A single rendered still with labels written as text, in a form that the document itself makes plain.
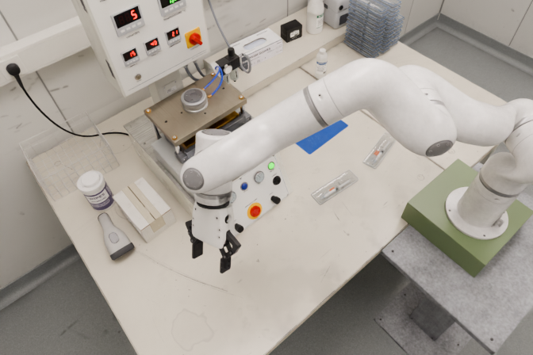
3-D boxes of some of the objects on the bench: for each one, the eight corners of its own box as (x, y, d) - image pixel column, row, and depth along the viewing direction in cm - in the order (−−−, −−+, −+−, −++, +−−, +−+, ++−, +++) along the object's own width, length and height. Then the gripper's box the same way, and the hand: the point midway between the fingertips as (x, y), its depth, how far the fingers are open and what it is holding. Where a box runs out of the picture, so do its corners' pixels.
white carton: (228, 58, 191) (227, 45, 186) (268, 40, 199) (267, 26, 194) (243, 71, 185) (241, 58, 179) (283, 51, 193) (283, 39, 187)
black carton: (280, 36, 200) (280, 24, 195) (295, 31, 203) (295, 18, 198) (286, 43, 197) (287, 31, 192) (301, 36, 200) (302, 24, 195)
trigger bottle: (303, 32, 202) (304, -16, 183) (310, 23, 207) (312, -25, 187) (319, 36, 199) (323, -11, 180) (326, 28, 204) (330, -20, 184)
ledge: (204, 67, 195) (202, 59, 191) (329, 1, 227) (330, -6, 223) (242, 100, 180) (241, 93, 176) (370, 24, 212) (372, 17, 208)
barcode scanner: (90, 225, 143) (82, 213, 137) (111, 212, 146) (103, 200, 140) (116, 267, 133) (109, 256, 127) (139, 252, 136) (132, 241, 130)
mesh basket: (34, 164, 161) (17, 143, 151) (97, 132, 171) (85, 110, 161) (54, 201, 150) (37, 181, 140) (120, 166, 159) (109, 144, 149)
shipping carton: (119, 208, 147) (111, 195, 140) (151, 189, 152) (144, 175, 145) (144, 245, 138) (137, 232, 131) (177, 223, 143) (171, 209, 136)
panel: (223, 245, 136) (201, 203, 127) (289, 194, 148) (274, 152, 139) (226, 247, 135) (205, 205, 125) (293, 196, 146) (277, 154, 137)
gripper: (174, 190, 95) (174, 256, 100) (231, 213, 85) (227, 284, 90) (197, 182, 101) (197, 245, 106) (253, 203, 91) (248, 271, 96)
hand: (211, 260), depth 98 cm, fingers open, 8 cm apart
